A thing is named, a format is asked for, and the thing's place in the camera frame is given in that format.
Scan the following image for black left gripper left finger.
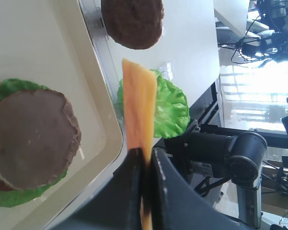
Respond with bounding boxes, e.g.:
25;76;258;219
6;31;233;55
53;148;144;230

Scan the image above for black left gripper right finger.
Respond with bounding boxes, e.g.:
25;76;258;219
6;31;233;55
151;148;249;230

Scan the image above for orange cheese slice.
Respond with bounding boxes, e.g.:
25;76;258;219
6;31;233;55
122;58;157;230

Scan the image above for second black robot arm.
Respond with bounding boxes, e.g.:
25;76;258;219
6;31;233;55
55;126;267;230

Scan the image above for standing green lettuce leaf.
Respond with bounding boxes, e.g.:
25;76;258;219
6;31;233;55
117;69;191;139

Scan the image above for brown meat patty on stack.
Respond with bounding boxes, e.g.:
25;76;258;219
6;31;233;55
0;90;81;190

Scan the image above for green lettuce leaf on stack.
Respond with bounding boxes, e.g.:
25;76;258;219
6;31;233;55
0;79;67;208

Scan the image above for clear lettuce holder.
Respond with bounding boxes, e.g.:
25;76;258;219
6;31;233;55
158;61;174;81

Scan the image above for standing brown meat patty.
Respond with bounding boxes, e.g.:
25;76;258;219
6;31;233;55
101;0;164;50

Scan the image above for cream rectangular tray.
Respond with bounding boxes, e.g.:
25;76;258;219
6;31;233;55
0;0;123;230

